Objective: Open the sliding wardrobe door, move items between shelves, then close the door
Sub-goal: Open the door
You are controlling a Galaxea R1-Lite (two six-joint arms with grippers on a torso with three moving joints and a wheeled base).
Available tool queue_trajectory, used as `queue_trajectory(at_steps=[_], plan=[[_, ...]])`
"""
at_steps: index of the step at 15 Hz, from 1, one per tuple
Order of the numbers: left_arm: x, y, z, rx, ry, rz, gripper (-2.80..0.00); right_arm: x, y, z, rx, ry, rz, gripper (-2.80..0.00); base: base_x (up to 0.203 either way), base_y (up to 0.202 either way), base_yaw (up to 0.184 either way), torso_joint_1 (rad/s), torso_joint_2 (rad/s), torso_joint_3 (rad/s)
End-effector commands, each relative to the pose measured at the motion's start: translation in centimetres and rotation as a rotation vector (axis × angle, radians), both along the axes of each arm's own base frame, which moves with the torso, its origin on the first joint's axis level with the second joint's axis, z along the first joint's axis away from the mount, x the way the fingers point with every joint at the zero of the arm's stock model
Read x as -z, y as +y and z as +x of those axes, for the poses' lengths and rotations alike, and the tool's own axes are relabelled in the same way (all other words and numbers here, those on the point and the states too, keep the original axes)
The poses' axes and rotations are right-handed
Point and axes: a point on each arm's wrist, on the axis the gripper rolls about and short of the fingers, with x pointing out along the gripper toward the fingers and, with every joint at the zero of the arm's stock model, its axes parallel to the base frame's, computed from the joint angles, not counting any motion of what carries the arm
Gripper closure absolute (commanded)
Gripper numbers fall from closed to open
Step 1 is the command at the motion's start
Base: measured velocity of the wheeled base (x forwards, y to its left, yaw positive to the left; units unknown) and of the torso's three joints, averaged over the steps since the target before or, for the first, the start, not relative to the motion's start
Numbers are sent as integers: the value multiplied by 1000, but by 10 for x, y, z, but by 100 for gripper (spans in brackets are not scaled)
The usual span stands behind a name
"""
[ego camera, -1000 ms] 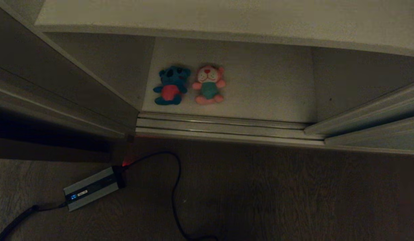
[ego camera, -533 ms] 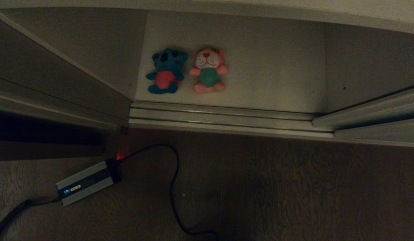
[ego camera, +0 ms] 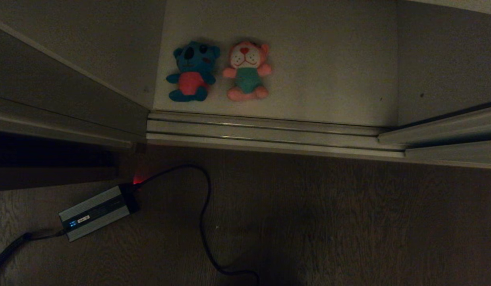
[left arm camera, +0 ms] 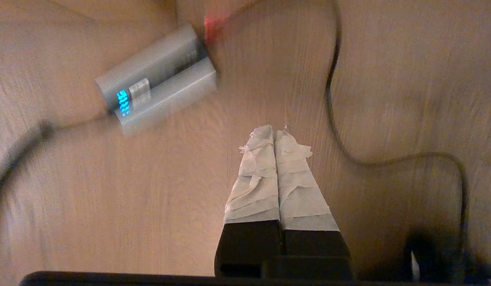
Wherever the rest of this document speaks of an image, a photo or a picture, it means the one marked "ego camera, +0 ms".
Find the wardrobe door floor track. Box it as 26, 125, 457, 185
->
145, 110, 407, 158

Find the sliding wardrobe door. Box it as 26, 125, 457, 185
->
377, 99, 491, 170
0, 16, 151, 148

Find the pink plush bear toy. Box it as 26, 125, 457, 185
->
222, 41, 273, 101

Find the blue plush bear toy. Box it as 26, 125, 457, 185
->
166, 41, 221, 102

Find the silver power adapter box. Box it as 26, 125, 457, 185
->
58, 184, 141, 242

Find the black cable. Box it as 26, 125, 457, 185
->
133, 164, 260, 286
0, 230, 67, 280

